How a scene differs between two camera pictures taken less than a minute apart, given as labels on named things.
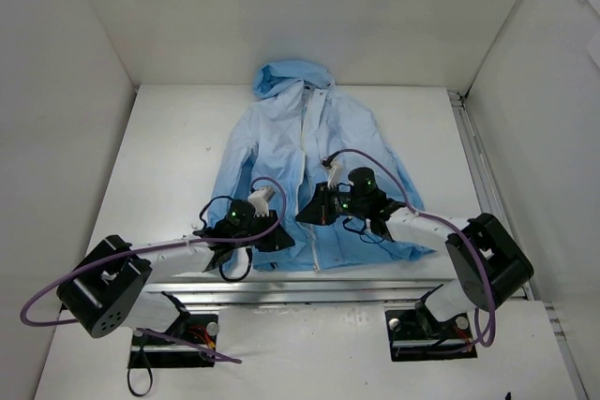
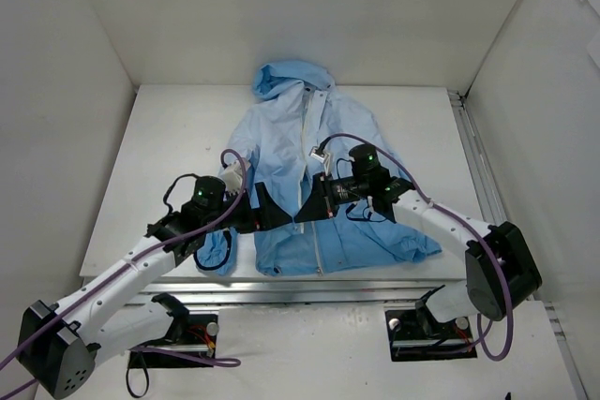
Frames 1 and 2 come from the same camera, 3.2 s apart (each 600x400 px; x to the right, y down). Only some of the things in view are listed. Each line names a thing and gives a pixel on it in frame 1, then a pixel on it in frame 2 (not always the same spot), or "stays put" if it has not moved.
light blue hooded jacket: [299, 118] stays put
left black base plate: [152, 351] stays put
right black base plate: [414, 334] stays put
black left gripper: [267, 229] -> [258, 205]
